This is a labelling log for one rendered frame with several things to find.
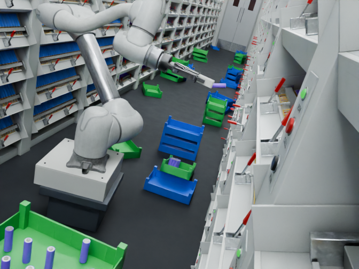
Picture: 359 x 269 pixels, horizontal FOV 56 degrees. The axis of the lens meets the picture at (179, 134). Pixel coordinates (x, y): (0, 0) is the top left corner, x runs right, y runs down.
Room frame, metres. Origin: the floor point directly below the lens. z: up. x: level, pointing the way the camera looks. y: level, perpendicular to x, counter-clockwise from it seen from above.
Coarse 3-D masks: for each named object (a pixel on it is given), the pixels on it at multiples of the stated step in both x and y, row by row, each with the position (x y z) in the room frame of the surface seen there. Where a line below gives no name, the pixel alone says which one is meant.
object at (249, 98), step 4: (244, 96) 1.67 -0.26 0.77; (248, 96) 1.66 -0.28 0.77; (252, 96) 1.66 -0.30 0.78; (248, 100) 1.66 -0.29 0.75; (252, 100) 1.66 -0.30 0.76; (248, 104) 1.64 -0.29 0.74; (244, 108) 1.57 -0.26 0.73; (244, 112) 1.50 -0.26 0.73; (244, 116) 1.42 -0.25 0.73; (244, 120) 1.37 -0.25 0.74; (240, 132) 1.07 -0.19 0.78; (240, 136) 1.07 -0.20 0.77
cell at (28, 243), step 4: (24, 240) 0.60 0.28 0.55; (28, 240) 0.60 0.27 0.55; (32, 240) 0.61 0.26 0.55; (24, 244) 0.60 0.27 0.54; (28, 244) 0.60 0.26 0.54; (24, 248) 0.59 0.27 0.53; (28, 248) 0.60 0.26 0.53; (24, 252) 0.59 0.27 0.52; (28, 252) 0.60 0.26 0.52; (24, 256) 0.59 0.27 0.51; (28, 256) 0.60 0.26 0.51; (24, 260) 0.59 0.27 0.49; (28, 260) 0.60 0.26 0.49
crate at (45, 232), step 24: (24, 216) 0.70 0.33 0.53; (0, 240) 0.64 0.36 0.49; (48, 240) 0.68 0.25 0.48; (72, 240) 0.69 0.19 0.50; (96, 240) 0.67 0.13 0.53; (0, 264) 0.57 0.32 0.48; (24, 264) 0.59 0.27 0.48; (72, 264) 0.63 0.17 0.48; (96, 264) 0.65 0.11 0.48; (120, 264) 0.64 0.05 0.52
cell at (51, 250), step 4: (48, 248) 0.60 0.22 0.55; (52, 248) 0.60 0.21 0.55; (48, 252) 0.59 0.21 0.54; (52, 252) 0.59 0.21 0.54; (48, 256) 0.59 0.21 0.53; (52, 256) 0.59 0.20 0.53; (48, 260) 0.59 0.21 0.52; (52, 260) 0.59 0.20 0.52; (48, 264) 0.59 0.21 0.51; (52, 264) 0.59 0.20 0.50; (44, 268) 0.59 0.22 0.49; (48, 268) 0.59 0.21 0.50
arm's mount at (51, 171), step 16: (64, 144) 1.55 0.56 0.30; (48, 160) 1.36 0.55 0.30; (64, 160) 1.40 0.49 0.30; (112, 160) 1.52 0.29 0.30; (48, 176) 1.30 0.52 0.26; (64, 176) 1.30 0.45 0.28; (80, 176) 1.30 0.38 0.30; (96, 176) 1.33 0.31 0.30; (112, 176) 1.41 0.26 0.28; (80, 192) 1.30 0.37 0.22; (96, 192) 1.30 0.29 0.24
